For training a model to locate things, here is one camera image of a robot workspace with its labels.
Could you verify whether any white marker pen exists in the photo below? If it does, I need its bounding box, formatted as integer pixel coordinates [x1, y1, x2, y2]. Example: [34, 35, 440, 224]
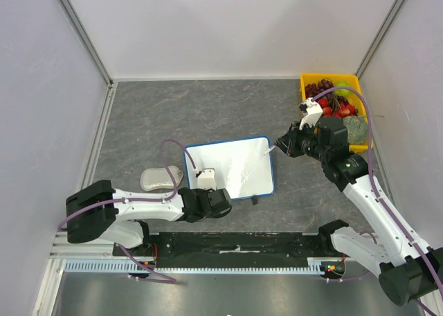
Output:
[263, 145, 276, 156]

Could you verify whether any blue framed whiteboard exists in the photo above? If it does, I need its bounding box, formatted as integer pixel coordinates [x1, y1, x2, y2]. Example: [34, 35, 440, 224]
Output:
[184, 136, 275, 200]

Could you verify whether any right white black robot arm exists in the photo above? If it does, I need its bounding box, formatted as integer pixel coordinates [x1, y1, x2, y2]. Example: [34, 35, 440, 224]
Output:
[275, 117, 442, 306]

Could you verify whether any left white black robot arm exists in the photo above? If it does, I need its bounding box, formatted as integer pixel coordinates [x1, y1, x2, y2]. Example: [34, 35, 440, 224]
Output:
[60, 180, 232, 256]

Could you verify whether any grey whiteboard eraser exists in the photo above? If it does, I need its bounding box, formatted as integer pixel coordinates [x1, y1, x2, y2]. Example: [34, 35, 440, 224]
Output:
[140, 165, 184, 192]

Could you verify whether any red cherry cluster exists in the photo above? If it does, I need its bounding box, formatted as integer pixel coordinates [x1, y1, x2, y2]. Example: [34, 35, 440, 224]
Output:
[318, 96, 359, 118]

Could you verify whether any dark red grape bunch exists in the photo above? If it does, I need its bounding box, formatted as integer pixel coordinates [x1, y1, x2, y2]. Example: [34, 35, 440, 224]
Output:
[304, 79, 334, 98]

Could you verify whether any netted green melon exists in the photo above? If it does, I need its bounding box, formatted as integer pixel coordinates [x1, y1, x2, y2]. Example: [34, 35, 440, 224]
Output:
[343, 116, 369, 145]

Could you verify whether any light green apple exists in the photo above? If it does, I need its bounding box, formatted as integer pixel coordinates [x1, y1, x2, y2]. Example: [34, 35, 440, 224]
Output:
[334, 81, 350, 97]

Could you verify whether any yellow plastic bin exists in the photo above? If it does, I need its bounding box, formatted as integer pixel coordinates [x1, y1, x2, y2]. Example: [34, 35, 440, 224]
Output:
[299, 73, 374, 152]

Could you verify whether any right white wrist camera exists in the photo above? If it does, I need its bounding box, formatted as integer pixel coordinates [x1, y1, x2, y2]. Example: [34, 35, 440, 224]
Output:
[299, 98, 323, 130]

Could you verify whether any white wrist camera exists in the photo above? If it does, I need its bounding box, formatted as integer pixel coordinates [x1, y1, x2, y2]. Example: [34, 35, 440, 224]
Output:
[196, 168, 217, 190]
[299, 98, 323, 130]

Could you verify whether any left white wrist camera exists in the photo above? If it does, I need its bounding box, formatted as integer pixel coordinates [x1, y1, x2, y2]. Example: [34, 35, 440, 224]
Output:
[196, 168, 217, 190]

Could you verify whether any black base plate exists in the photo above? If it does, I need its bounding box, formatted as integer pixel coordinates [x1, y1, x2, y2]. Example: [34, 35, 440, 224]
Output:
[129, 232, 342, 268]

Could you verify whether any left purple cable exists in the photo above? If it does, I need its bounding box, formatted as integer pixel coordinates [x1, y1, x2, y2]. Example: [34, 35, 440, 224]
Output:
[57, 138, 199, 284]

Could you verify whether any slotted cable duct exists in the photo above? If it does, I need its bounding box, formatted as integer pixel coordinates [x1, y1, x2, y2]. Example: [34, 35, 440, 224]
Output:
[64, 259, 325, 275]

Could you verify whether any right aluminium frame post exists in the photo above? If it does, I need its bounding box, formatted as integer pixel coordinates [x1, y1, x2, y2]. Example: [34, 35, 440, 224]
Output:
[355, 0, 407, 79]

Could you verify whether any aluminium frame post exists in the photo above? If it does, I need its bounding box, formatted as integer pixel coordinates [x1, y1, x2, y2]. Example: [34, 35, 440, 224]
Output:
[355, 0, 407, 79]
[57, 0, 114, 88]

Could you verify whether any left aluminium frame post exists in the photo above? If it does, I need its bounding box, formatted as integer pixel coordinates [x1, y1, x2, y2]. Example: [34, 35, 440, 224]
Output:
[57, 0, 114, 88]

